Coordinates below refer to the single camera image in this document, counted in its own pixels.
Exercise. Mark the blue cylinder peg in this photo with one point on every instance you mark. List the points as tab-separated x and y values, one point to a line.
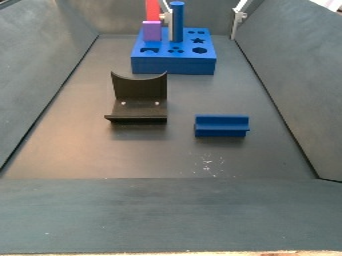
178	20

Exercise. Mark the red rectangular peg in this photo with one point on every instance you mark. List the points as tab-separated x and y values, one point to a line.
153	10

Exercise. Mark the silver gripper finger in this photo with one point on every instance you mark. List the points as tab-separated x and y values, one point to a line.
166	16
240	15

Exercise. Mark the black curved fixture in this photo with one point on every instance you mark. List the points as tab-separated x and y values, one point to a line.
141	100

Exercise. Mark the blue star prism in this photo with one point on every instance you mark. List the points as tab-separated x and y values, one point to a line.
220	125

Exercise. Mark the blue shape sorter base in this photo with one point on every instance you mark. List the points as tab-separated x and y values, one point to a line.
190	57

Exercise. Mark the purple square peg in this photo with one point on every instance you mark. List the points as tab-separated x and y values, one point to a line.
152	30

